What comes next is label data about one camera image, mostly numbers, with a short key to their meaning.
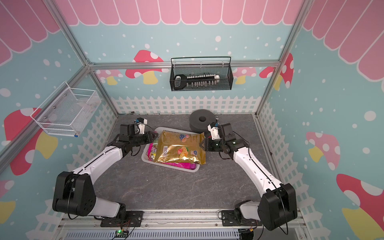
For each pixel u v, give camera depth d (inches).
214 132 29.0
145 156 34.0
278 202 15.6
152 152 33.8
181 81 35.2
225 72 38.0
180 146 33.5
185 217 29.9
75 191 18.3
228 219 29.1
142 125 31.1
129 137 27.0
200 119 43.1
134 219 29.0
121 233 28.6
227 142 23.9
